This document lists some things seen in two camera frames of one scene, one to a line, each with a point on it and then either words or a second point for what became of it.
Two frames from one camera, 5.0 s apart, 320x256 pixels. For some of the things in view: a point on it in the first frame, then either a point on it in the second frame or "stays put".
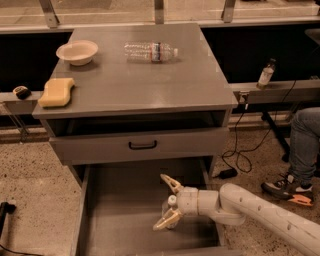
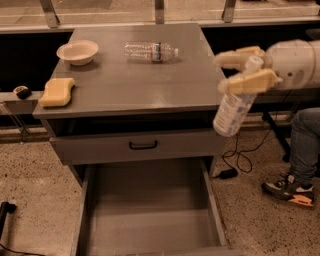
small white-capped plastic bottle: [169, 209] → [234, 108]
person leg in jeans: [304, 144] stays put
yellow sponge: [57, 92] stays put
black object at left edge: [5, 208] stays put
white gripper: [187, 200] → [290, 64]
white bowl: [77, 52] stays put
